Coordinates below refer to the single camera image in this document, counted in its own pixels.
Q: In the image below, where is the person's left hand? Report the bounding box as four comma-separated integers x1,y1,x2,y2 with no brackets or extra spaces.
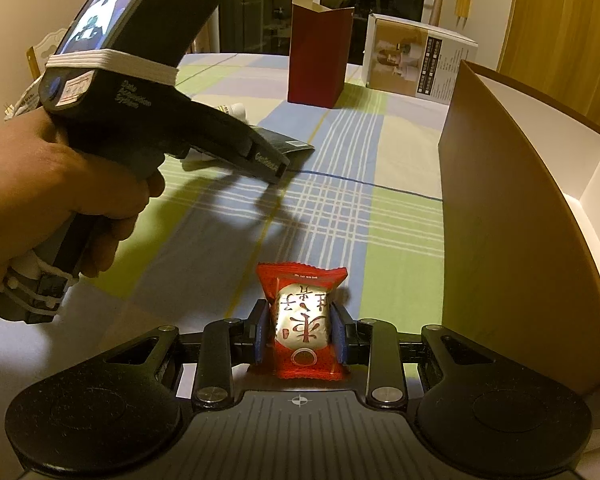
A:
0,108,164,285

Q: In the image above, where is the dark green foil sachet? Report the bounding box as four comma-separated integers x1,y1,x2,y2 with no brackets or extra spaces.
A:
254,126,314,169

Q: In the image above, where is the brown white cardboard shoebox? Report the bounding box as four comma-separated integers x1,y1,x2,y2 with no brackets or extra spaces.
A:
439,63,600,394

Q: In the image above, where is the white printed product box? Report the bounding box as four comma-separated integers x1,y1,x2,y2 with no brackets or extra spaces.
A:
362,13,478,104

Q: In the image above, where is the checked pastel tablecloth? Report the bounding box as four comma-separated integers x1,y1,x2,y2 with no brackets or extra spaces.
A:
0,55,600,479

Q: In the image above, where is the white pill bottle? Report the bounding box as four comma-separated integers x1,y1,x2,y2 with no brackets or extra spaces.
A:
216,103,248,124

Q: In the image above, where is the dark red open carton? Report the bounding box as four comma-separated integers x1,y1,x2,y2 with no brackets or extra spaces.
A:
287,0,354,108

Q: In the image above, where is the red candy snack packet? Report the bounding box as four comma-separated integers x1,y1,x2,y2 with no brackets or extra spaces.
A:
257,262,348,382

